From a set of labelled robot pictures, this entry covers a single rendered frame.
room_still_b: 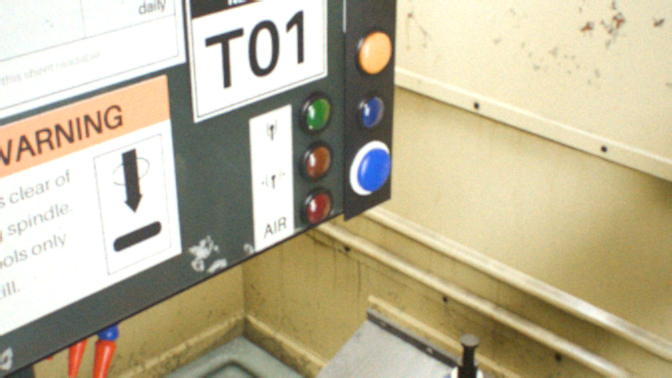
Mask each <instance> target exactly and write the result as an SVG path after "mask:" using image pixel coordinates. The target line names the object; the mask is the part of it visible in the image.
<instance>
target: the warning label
mask: <svg viewBox="0 0 672 378"><path fill-rule="evenodd" d="M180 253H181V242H180V230H178V217H177V206H176V193H175V181H174V168H173V156H172V144H171V132H170V119H169V107H168V94H167V83H166V76H162V77H159V78H156V79H153V80H148V81H145V82H142V83H139V84H135V85H132V86H129V87H126V88H123V89H118V90H115V91H112V92H109V93H105V95H102V96H99V97H96V98H92V99H88V100H85V101H82V102H79V103H76V104H72V105H69V106H66V107H62V108H58V109H55V110H52V111H49V112H46V113H42V114H39V115H36V116H35V117H33V118H28V119H25V120H22V121H19V122H16V123H12V124H9V125H6V126H3V127H0V335H1V334H3V333H5V332H7V331H9V330H12V329H14V328H16V327H18V326H20V325H23V324H26V323H28V322H30V321H32V320H35V319H37V318H39V317H41V316H43V315H45V314H48V313H50V312H52V311H54V310H56V309H59V308H62V307H64V306H66V305H68V304H71V302H72V303H73V301H75V300H77V299H79V298H81V297H84V296H86V295H88V294H90V293H92V292H96V291H98V290H100V289H102V288H104V287H107V286H109V285H111V284H113V283H115V282H117V281H120V280H122V279H125V278H127V277H129V276H132V275H134V274H136V273H138V271H140V270H143V269H145V268H147V267H149V266H151V265H154V264H157V263H159V262H161V261H163V260H165V259H168V258H170V257H172V256H174V255H176V254H180Z"/></svg>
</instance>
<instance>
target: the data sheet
mask: <svg viewBox="0 0 672 378"><path fill-rule="evenodd" d="M181 62H185V50H184V35H183V22H182V8H181V0H0V119H1V118H4V117H8V116H11V114H14V113H18V112H21V111H24V110H27V109H32V108H35V107H38V106H42V105H45V104H48V103H51V102H55V101H58V100H61V99H66V98H69V97H72V96H75V95H79V94H82V92H85V91H89V90H92V89H96V88H99V87H103V86H106V85H109V84H113V83H116V82H119V81H123V80H127V79H130V78H133V77H137V76H140V75H143V74H146V73H151V72H154V70H157V69H161V68H164V67H167V66H170V65H174V64H178V63H181Z"/></svg>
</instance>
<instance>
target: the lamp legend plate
mask: <svg viewBox="0 0 672 378"><path fill-rule="evenodd" d="M250 139H251V164H252V188H253V213H255V237H256V251H259V250H262V249H264V248H266V247H268V246H270V245H272V243H274V242H276V241H279V240H281V239H283V238H285V237H287V236H289V235H291V234H293V194H292V145H291V106H287V107H284V108H282V109H279V110H275V111H273V112H270V113H267V114H264V115H262V116H259V117H256V118H254V119H250Z"/></svg>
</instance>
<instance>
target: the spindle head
mask: <svg viewBox="0 0 672 378"><path fill-rule="evenodd" d="M181 8H182V22H183V35H184V50H185V62H181V63H178V64H174V65H170V66H167V67H164V68H161V69H157V70H154V72H151V73H146V74H143V75H140V76H137V77H133V78H130V79H127V80H123V81H119V82H116V83H113V84H109V85H106V86H103V87H99V88H96V89H92V90H89V91H85V92H82V94H79V95H75V96H72V97H69V98H66V99H61V100H58V101H55V102H51V103H48V104H45V105H42V106H38V107H35V108H32V109H27V110H24V111H21V112H18V113H14V114H11V116H8V117H4V118H1V119H0V127H3V126H6V125H9V124H12V123H16V122H19V121H22V120H25V119H28V118H33V117H35V116H36V115H39V114H42V113H46V112H49V111H52V110H55V109H58V108H62V107H66V106H69V105H72V104H76V103H79V102H82V101H85V100H88V99H92V98H96V97H99V96H102V95H105V93H109V92H112V91H115V90H118V89H123V88H126V87H129V86H132V85H135V84H139V83H142V82H145V81H148V80H153V79H156V78H159V77H162V76H166V83H167V94H168V107H169V119H170V132H171V144H172V156H173V168H174V181H175V193H176V206H177V217H178V230H180V242H181V253H180V254H176V255H174V256H172V257H170V258H168V259H165V260H163V261H161V262H159V263H157V264H154V265H151V266H149V267H147V268H145V269H143V270H140V271H138V273H136V274H134V275H132V276H129V277H127V278H125V279H122V280H120V281H117V282H115V283H113V284H111V285H109V286H107V287H104V288H102V289H100V290H98V291H96V292H92V293H90V294H88V295H86V296H84V297H81V298H79V299H77V300H75V301H73V303H72V302H71V304H68V305H66V306H64V307H62V308H59V309H56V310H54V311H52V312H50V313H48V314H45V315H43V316H41V317H39V318H37V319H35V320H32V321H30V322H28V323H26V324H23V325H20V326H18V327H16V328H14V329H12V330H9V331H7V332H5V333H3V334H1V335H0V378H9V377H11V376H13V375H15V374H18V373H20V372H22V371H24V370H26V369H28V368H30V367H32V366H34V365H36V364H38V363H40V361H42V360H44V359H47V358H49V357H51V356H53V355H56V354H58V353H60V352H62V351H64V350H66V349H68V348H70V347H72V346H74V345H76V344H78V343H80V342H82V341H84V340H86V339H88V338H91V337H93V336H95V335H97V334H100V333H102V332H104V331H106V330H108V329H110V328H112V327H114V325H116V324H118V323H120V322H123V321H125V320H127V319H129V318H131V317H133V316H135V315H137V314H139V313H141V312H143V311H145V310H147V309H149V308H153V307H155V306H157V305H159V304H161V303H163V302H165V301H167V300H169V299H171V298H173V297H175V295H178V294H180V293H182V292H184V291H186V290H188V289H190V288H192V287H194V286H196V285H198V284H200V283H203V282H206V281H208V280H210V279H212V278H214V277H216V276H218V275H220V274H222V273H224V272H226V271H228V270H231V268H233V267H235V266H237V265H239V264H241V263H243V262H245V261H247V260H249V259H251V258H253V257H257V256H259V255H261V254H263V253H265V252H267V251H269V250H271V249H273V248H275V247H277V246H280V245H282V243H284V242H286V241H288V240H290V239H292V238H294V237H296V236H298V235H300V234H303V233H305V232H308V231H310V230H312V229H314V228H309V227H307V226H305V225H304V224H303V222H302V218H300V208H302V204H303V202H304V200H305V198H306V196H307V195H308V193H309V192H310V191H312V190H313V189H315V188H317V187H326V188H328V189H329V190H330V191H331V192H332V194H333V200H334V203H333V209H332V212H331V214H330V216H329V218H328V219H327V221H326V222H325V223H327V222H329V221H331V219H333V218H335V217H337V216H339V215H341V214H343V175H344V0H327V75H325V76H321V78H319V79H316V80H313V81H310V82H307V83H305V84H302V85H298V86H295V87H292V88H290V89H287V90H284V91H281V92H278V93H275V94H272V95H269V96H266V97H263V98H260V99H258V100H257V101H255V102H251V103H248V104H245V105H243V106H240V107H237V108H234V109H231V110H228V111H225V112H222V113H219V114H216V115H214V116H211V117H208V118H205V119H201V120H199V121H196V122H195V121H193V112H192V97H191V84H190V69H189V55H188V40H187V26H186V12H185V0H181ZM315 92H323V93H327V94H328V95H330V97H331V98H332V100H333V106H334V112H333V117H332V120H331V122H330V124H329V125H328V128H327V129H326V130H325V131H323V132H322V133H320V134H319V135H316V136H310V135H307V134H305V133H304V132H303V131H302V129H300V127H299V121H298V116H299V111H300V108H302V106H303V104H304V102H305V100H306V99H307V98H308V97H309V96H310V95H311V94H313V93H315ZM287 106H291V145H292V194H293V234H291V235H289V236H287V237H285V238H283V239H281V240H279V241H276V242H274V243H272V245H270V246H268V247H266V248H264V249H262V250H259V251H256V237H255V213H253V188H252V164H251V139H250V119H254V118H256V117H259V116H262V115H264V114H267V113H270V112H273V111H275V110H279V109H282V108H284V107H287ZM318 140H322V141H326V142H328V143H329V144H330V145H331V146H332V148H333V154H334V159H333V164H332V167H331V169H330V171H329V172H328V175H327V176H326V177H325V178H323V179H322V180H321V181H319V182H317V183H309V182H307V181H305V180H304V179H303V178H302V176H300V171H299V163H300V159H302V156H303V154H304V152H305V151H306V148H307V147H308V146H309V145H310V144H312V143H313V142H315V141H318ZM325 223H323V224H325Z"/></svg>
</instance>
